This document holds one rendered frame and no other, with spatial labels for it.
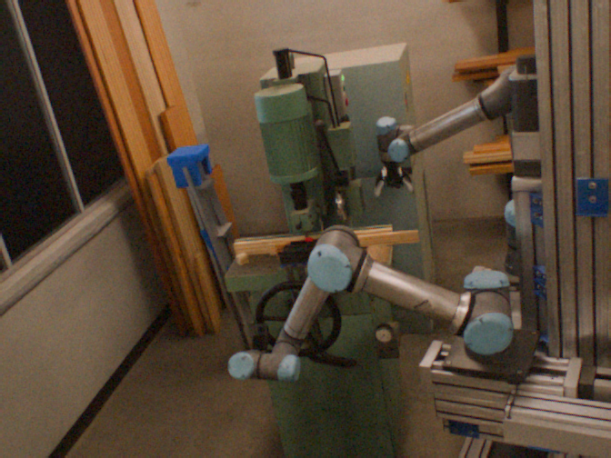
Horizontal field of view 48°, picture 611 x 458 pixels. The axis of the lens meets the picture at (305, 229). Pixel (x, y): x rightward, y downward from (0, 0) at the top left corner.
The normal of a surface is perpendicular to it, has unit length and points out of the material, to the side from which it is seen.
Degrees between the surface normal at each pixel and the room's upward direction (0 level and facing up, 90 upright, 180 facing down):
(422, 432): 0
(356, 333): 90
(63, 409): 90
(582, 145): 90
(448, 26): 90
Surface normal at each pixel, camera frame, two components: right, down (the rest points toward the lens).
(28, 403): 0.96, -0.07
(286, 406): -0.16, 0.40
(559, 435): -0.46, 0.41
